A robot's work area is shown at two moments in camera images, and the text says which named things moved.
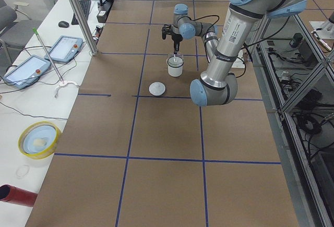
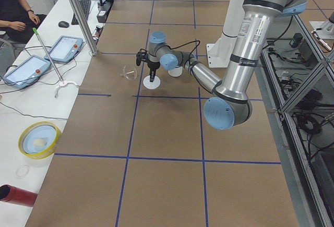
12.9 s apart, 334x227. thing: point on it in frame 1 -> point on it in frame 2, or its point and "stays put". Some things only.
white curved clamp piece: (64, 84) stays put
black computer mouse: (63, 24) stays put
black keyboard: (85, 4) stays put
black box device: (101, 16) stays put
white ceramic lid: (157, 88) -> (151, 85)
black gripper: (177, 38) -> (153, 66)
